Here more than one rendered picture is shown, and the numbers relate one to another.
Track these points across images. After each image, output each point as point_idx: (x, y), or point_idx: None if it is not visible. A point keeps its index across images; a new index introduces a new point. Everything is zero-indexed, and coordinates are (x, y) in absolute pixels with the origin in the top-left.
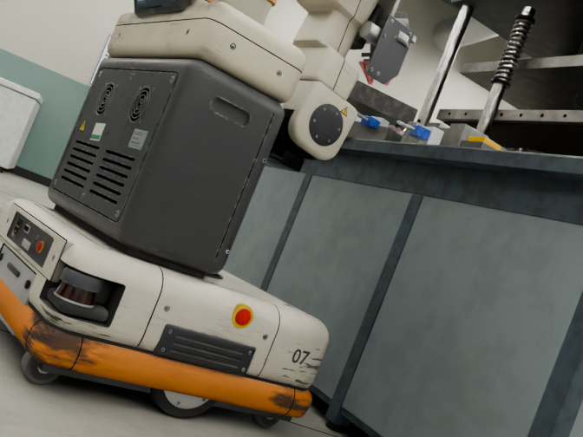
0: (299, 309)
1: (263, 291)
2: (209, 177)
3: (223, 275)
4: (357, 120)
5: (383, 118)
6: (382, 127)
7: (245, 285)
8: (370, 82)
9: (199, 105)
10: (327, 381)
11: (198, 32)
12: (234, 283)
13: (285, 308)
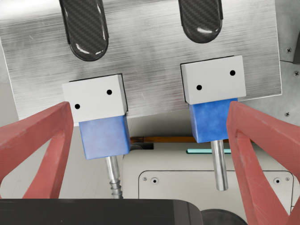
0: (278, 169)
1: (232, 173)
2: None
3: (206, 196)
4: (124, 101)
5: (245, 95)
6: (253, 98)
7: (231, 191)
8: (68, 118)
9: None
10: None
11: None
12: (238, 205)
13: (294, 195)
